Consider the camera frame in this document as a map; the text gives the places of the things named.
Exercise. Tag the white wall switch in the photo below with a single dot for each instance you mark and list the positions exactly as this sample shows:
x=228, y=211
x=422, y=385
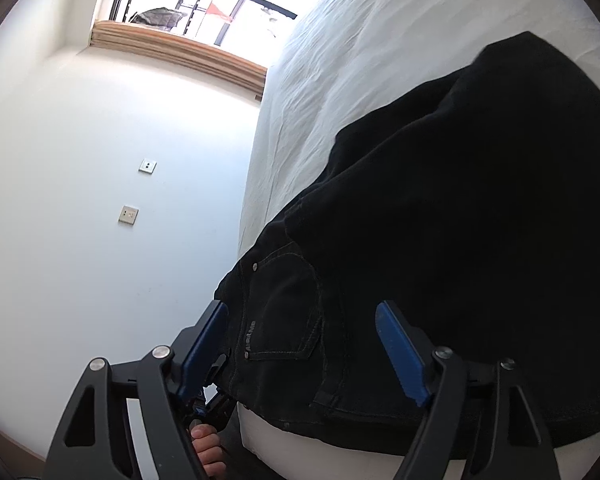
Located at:
x=147, y=166

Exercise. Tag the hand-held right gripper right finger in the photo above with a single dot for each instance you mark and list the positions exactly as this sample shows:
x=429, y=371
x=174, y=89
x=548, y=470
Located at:
x=400, y=350

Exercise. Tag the red flag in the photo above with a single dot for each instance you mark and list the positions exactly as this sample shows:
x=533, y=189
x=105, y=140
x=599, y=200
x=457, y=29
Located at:
x=220, y=12

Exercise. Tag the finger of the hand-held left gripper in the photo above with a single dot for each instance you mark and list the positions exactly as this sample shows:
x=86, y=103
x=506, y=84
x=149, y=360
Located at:
x=218, y=367

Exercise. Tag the bed with white sheet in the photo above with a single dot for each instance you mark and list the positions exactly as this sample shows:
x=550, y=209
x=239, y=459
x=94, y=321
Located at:
x=380, y=35

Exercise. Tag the white wall socket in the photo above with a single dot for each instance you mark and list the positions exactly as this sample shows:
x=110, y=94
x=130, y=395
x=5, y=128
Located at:
x=128, y=214

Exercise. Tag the beige striped curtain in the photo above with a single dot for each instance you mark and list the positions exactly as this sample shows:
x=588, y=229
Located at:
x=180, y=55

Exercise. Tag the black framed window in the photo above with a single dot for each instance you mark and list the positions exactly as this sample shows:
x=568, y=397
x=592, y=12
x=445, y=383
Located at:
x=240, y=10

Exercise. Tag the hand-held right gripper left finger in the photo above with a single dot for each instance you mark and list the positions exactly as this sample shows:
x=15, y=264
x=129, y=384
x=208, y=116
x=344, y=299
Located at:
x=205, y=345

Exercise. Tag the black denim pants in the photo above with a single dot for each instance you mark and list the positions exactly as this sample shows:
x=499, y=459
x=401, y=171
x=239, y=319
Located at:
x=430, y=210

